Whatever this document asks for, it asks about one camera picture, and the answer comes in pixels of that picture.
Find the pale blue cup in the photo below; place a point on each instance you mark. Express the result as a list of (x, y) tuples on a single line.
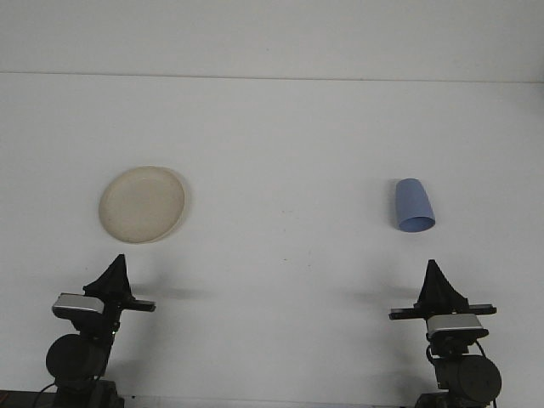
[(412, 204)]

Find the pale round plate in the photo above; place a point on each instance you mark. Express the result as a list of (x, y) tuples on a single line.
[(142, 204)]

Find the dark platform edge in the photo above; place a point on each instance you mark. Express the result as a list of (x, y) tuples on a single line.
[(17, 401)]

